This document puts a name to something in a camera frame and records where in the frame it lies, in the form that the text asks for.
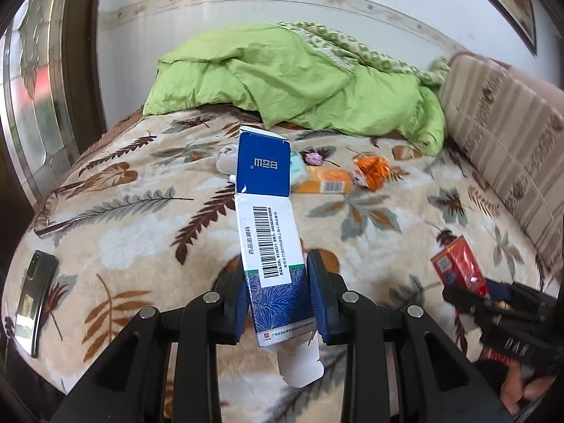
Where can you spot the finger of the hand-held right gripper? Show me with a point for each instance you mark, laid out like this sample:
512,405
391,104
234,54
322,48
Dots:
467,299
502,291

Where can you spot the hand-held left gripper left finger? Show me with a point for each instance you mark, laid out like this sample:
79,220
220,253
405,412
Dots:
240,308

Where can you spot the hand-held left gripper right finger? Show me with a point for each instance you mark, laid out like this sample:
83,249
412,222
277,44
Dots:
321,299

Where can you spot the red box with blue emblem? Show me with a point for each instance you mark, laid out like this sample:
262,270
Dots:
458,264

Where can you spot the white and blue medicine box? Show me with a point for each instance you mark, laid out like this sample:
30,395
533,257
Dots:
268,238

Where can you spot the orange medicine box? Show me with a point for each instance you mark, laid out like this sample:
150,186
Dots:
321,178

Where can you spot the pink paper ball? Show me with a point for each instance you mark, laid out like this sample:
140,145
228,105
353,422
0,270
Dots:
315,158

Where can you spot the person's right hand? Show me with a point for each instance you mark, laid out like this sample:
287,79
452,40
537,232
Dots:
524,390

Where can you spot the leaf-print fleece blanket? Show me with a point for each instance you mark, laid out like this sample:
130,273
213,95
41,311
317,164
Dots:
154,229

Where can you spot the light blue crumpled wrapper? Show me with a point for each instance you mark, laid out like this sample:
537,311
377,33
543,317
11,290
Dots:
297,167

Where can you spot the orange snack wrapper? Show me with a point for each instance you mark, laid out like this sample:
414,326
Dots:
373,171

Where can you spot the white small tube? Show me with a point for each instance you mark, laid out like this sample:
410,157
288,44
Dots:
227,156

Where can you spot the striped floral cushion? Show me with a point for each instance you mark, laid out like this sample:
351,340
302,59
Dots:
506,132

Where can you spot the black smartphone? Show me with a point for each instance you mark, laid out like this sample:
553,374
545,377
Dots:
35,299

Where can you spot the green quilt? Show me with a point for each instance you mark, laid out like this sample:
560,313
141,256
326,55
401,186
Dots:
286,83

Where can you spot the patterned glass door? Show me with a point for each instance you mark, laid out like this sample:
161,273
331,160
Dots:
39,97

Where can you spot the framed wall picture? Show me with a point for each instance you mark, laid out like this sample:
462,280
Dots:
506,0

